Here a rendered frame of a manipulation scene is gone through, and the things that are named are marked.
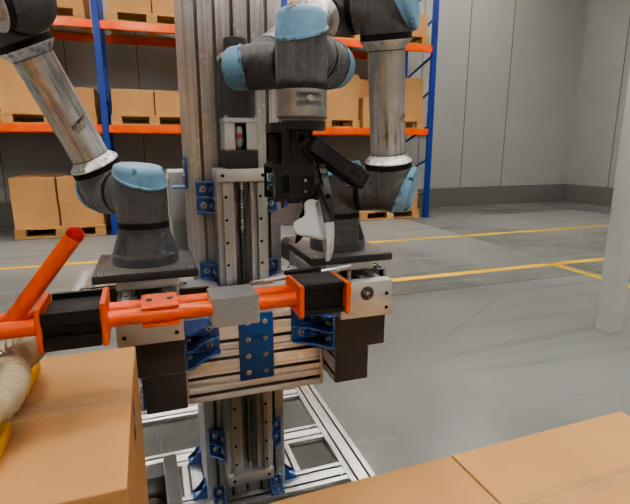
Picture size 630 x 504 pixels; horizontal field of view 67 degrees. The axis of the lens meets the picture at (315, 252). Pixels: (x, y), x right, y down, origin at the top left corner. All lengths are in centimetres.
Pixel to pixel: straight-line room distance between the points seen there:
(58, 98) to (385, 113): 72
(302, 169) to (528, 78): 1170
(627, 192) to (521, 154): 849
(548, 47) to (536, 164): 258
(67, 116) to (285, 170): 66
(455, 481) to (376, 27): 104
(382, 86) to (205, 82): 47
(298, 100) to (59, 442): 54
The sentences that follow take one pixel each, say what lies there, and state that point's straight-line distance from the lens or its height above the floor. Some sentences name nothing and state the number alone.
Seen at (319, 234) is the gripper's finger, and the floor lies 119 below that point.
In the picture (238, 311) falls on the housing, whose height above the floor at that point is 107.
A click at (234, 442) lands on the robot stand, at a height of 48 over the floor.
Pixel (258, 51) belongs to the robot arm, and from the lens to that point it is 85.
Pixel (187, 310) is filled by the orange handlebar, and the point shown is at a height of 108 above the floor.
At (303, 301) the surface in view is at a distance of 72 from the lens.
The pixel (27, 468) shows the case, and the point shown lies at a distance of 69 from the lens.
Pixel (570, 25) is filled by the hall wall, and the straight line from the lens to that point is 1321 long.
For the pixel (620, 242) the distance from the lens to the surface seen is 389.
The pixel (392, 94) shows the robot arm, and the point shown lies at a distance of 116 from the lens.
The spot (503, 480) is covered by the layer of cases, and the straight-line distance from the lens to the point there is 132.
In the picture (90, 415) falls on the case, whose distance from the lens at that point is 76.
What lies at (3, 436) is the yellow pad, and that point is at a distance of 72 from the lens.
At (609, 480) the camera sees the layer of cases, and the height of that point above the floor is 54.
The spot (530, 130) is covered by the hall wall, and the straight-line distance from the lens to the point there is 1237.
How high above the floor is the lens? 131
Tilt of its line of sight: 13 degrees down
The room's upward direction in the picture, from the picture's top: straight up
